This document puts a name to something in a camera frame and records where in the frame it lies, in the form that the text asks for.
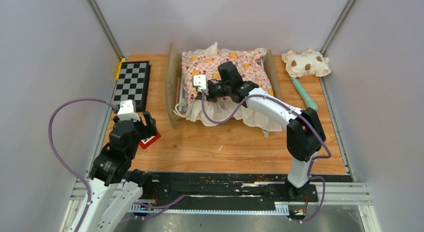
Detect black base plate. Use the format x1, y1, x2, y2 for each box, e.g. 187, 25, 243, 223
90, 170, 329, 212

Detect pink checkered duck cushion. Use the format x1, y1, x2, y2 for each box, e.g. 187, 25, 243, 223
173, 42, 284, 137

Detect cream pillow brown spots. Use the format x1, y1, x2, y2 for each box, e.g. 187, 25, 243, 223
281, 49, 332, 78

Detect purple cable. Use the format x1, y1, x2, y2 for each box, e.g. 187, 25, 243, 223
48, 97, 186, 232
200, 92, 333, 223

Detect wooden pet bed striped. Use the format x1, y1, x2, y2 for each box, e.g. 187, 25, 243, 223
164, 42, 283, 129

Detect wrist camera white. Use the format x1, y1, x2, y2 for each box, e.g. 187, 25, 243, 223
192, 75, 209, 95
117, 100, 141, 122

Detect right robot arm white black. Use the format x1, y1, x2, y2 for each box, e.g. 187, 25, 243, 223
192, 62, 326, 201

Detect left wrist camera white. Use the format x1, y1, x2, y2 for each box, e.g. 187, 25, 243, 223
117, 100, 141, 122

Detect red white window brick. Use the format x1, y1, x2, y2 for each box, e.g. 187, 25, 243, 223
139, 133, 161, 149

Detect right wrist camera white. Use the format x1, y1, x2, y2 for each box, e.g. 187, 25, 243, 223
192, 75, 209, 95

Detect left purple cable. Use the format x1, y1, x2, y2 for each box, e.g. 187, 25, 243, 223
48, 97, 186, 232

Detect yellow clip on frame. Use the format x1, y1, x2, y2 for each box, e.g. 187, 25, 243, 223
115, 57, 126, 81

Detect teal cylindrical toy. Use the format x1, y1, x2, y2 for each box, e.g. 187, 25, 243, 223
290, 77, 319, 111

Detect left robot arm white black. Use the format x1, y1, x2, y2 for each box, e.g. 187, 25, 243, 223
68, 112, 158, 231

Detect black grey chessboard box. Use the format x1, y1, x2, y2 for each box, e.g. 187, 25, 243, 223
112, 61, 151, 112

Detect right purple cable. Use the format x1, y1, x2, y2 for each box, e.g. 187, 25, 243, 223
200, 92, 333, 223

